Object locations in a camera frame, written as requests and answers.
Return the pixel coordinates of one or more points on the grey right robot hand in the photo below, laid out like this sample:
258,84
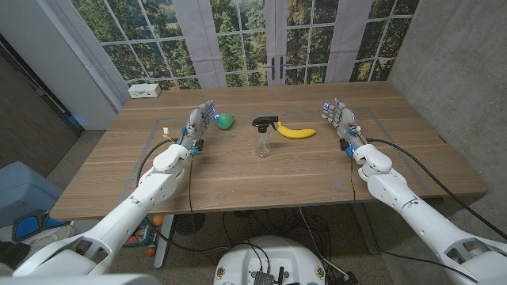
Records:
344,118

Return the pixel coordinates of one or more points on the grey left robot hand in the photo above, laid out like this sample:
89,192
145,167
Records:
196,124

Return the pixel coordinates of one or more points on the yellow toy banana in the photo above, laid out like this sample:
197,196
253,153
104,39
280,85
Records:
295,134

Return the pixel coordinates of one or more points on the black spray bottle head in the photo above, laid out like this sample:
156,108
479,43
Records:
263,122

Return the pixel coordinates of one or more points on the clear plastic bottle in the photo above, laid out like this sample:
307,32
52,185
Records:
263,144

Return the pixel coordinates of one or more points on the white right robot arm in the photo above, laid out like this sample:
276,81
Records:
416,213

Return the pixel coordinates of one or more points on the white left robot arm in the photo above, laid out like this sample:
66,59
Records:
119,221

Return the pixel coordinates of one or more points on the green toy ball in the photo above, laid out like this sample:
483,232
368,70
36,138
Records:
225,121

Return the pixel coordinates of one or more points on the orange toy ball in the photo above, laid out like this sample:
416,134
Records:
158,220

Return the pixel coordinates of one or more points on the teal toy basket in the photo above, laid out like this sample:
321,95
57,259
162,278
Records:
140,237

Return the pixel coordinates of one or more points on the red green toy maraca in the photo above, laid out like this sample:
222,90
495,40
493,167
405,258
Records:
151,250

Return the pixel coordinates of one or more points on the white power strip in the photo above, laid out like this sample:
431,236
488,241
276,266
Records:
144,90

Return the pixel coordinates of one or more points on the printed window backdrop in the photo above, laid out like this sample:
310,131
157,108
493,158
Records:
237,47

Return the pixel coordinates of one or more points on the black round floor fan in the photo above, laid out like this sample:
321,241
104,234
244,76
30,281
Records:
190,223

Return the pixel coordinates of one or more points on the grey table leg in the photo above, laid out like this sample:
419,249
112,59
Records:
366,233

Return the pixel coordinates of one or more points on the white table leg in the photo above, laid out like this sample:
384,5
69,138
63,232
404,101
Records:
162,245

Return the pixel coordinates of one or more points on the white robot torso base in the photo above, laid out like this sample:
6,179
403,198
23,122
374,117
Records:
273,253

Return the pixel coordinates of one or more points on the white sneaker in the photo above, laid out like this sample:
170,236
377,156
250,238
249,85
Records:
55,237

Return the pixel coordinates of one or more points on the white robot torso edge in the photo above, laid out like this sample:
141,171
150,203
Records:
79,280

